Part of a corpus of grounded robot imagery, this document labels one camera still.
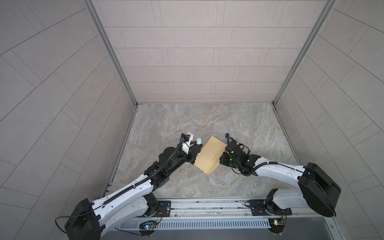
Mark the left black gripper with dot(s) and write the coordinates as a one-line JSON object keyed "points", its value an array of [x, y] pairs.
{"points": [[191, 156]]}

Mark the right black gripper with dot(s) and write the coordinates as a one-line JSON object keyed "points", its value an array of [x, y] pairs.
{"points": [[222, 158]]}

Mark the tan kraft paper envelope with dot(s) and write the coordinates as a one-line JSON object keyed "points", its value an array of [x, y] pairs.
{"points": [[209, 158]]}

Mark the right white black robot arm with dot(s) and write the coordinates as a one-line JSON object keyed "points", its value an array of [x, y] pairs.
{"points": [[312, 187]]}

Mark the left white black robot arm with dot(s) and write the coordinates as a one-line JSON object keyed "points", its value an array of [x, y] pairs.
{"points": [[92, 220]]}

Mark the right circuit board module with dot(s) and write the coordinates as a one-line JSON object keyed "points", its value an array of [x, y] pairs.
{"points": [[277, 226]]}

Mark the left green circuit board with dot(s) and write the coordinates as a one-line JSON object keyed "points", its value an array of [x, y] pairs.
{"points": [[148, 226]]}

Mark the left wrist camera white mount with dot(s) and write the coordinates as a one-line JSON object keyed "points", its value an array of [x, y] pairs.
{"points": [[187, 138]]}

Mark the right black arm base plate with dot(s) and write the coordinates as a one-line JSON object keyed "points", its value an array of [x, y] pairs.
{"points": [[264, 208]]}

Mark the aluminium mounting rail frame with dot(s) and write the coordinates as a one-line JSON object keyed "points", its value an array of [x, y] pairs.
{"points": [[195, 208]]}

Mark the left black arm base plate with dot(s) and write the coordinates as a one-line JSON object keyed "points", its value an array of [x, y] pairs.
{"points": [[163, 209]]}

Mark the white slotted cable duct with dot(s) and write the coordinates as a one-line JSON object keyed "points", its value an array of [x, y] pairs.
{"points": [[210, 224]]}

